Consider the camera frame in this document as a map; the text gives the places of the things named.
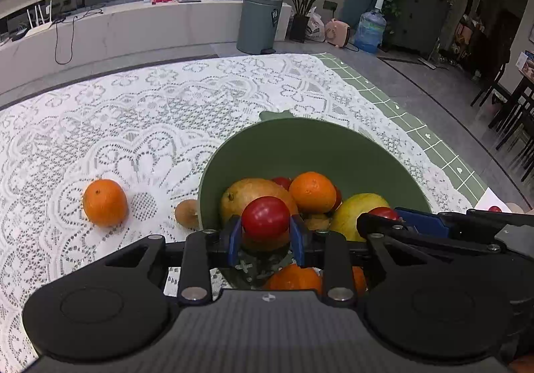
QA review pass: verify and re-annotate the yellow green mango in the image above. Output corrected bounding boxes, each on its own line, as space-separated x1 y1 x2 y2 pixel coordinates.
329 193 389 242

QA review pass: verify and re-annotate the brown kiwi fruit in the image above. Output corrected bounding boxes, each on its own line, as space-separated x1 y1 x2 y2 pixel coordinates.
175 199 199 230

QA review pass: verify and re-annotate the orange mandarin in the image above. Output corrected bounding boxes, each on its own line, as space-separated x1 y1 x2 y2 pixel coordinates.
82 179 128 227
263 263 322 294
289 171 337 214
352 266 367 297

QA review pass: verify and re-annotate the green plastic bowl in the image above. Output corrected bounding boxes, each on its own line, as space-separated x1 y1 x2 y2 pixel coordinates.
196 109 433 293

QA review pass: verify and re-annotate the green checked table mat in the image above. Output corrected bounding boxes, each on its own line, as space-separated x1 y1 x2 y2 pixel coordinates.
315 53 491 212

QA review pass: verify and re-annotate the white lace tablecloth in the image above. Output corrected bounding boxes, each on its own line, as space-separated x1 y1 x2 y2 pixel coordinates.
0 53 489 373

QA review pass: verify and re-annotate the pink piggy appliance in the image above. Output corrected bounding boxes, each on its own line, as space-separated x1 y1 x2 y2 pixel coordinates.
325 18 350 48

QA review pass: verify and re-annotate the blue water jug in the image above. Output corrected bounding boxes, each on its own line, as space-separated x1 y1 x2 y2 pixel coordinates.
354 0 386 54

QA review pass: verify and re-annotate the grey green trash bin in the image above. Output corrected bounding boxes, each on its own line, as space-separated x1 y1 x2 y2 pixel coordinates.
236 0 282 55

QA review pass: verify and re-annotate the white tv console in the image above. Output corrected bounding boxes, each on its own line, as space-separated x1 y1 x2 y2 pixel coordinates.
0 0 293 97

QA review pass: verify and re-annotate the white wifi router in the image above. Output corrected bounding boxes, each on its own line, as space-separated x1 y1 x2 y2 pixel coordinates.
26 0 52 36

